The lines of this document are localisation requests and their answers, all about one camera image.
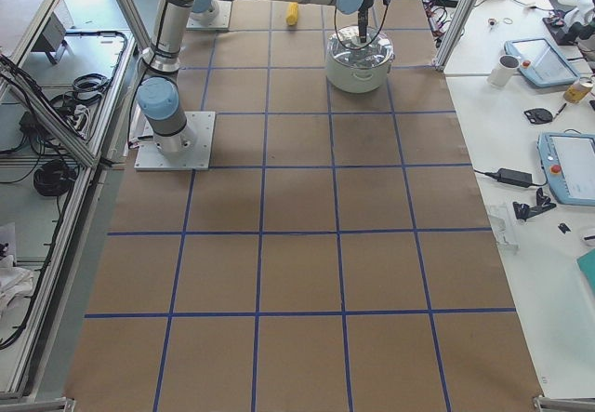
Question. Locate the white crumpled cloth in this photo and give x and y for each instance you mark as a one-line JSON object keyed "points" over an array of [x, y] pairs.
{"points": [[16, 282]]}

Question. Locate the white mug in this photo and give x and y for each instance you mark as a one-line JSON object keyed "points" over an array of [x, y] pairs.
{"points": [[506, 66]]}

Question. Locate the glass pot lid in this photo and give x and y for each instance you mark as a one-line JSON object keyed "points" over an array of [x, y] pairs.
{"points": [[345, 48]]}

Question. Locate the blue teach pendant far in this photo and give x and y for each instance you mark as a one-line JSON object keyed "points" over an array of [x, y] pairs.
{"points": [[548, 66]]}

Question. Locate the black power adapter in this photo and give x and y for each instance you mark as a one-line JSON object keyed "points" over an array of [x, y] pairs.
{"points": [[514, 177]]}

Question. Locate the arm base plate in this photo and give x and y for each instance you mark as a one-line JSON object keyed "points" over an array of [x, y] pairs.
{"points": [[190, 149], [220, 23]]}

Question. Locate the pale green cooking pot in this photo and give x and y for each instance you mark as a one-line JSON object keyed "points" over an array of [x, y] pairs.
{"points": [[355, 81]]}

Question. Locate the aluminium frame post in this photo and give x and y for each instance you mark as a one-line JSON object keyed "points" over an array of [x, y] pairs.
{"points": [[453, 34]]}

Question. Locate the blue teach pendant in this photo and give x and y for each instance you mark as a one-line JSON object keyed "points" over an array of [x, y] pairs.
{"points": [[568, 162], [548, 66]]}

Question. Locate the blue teach pendant near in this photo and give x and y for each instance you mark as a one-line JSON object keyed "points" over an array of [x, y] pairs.
{"points": [[568, 162]]}

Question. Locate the yellow corn cob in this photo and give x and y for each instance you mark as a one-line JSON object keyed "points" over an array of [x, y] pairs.
{"points": [[291, 14]]}

